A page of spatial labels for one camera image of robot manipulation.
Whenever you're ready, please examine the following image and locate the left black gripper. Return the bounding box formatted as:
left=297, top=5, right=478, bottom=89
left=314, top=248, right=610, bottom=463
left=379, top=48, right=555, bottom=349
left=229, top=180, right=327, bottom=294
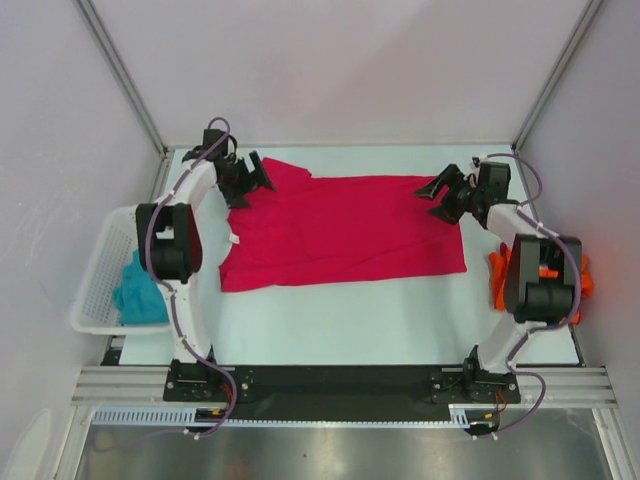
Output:
left=218, top=151, right=276, bottom=209

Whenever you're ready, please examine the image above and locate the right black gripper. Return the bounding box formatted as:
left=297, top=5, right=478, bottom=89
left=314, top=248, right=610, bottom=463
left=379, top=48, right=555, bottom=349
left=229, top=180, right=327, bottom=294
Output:
left=414, top=163, right=484, bottom=225

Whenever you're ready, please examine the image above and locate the magenta t shirt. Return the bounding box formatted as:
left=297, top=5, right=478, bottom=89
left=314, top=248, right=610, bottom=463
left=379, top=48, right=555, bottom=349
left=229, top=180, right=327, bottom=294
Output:
left=219, top=158, right=467, bottom=293

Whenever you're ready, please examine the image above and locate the white plastic laundry basket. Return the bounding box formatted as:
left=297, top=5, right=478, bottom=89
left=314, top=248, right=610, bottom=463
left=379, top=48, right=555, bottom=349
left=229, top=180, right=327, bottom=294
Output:
left=69, top=206, right=169, bottom=336

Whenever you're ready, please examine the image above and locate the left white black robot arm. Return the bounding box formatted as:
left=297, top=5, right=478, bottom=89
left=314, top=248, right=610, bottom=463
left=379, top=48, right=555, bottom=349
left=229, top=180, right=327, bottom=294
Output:
left=135, top=125, right=276, bottom=403

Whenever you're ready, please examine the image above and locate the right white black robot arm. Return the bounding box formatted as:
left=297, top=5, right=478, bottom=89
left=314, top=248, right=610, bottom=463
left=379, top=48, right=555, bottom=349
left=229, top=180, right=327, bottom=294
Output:
left=414, top=153, right=582, bottom=404

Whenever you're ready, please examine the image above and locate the orange t shirt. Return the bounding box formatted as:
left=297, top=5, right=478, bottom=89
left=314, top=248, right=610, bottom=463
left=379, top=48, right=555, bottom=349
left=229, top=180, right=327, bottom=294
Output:
left=488, top=236, right=595, bottom=325

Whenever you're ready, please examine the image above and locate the teal t shirt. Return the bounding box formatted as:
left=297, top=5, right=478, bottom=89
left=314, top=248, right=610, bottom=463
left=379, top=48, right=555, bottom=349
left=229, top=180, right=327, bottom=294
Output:
left=112, top=250, right=169, bottom=326

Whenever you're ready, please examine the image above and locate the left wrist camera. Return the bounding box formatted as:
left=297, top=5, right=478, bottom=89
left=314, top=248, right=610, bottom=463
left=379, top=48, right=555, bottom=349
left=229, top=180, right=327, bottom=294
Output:
left=202, top=128, right=238, bottom=158

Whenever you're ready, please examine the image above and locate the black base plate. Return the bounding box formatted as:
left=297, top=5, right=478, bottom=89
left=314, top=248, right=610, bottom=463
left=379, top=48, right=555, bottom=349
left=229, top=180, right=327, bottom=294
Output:
left=163, top=361, right=521, bottom=423

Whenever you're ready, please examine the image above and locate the aluminium rail frame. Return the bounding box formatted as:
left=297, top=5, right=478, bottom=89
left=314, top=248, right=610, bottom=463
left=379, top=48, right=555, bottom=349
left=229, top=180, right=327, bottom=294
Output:
left=71, top=366, right=618, bottom=409

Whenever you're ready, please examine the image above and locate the slotted white cable duct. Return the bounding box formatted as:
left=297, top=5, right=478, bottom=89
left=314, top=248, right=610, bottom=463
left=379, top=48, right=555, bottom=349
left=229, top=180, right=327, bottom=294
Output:
left=92, top=406, right=471, bottom=430

